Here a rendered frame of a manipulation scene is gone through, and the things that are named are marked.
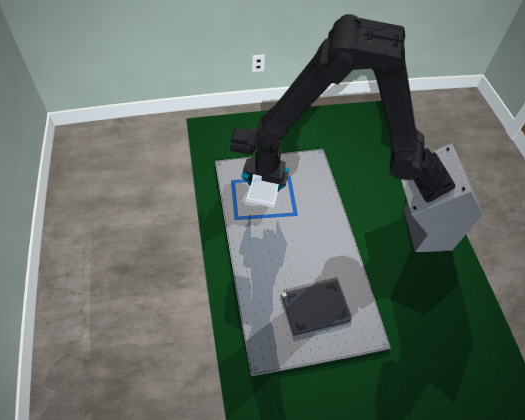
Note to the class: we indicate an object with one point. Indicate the blue tape outline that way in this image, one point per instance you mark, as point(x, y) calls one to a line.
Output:
point(236, 217)

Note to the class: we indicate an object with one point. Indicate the white well plate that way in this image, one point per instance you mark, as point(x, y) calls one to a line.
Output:
point(263, 193)

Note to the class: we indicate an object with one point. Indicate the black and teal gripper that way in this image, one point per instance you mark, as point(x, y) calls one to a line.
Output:
point(267, 170)

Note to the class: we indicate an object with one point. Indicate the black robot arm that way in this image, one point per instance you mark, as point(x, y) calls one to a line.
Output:
point(362, 44)

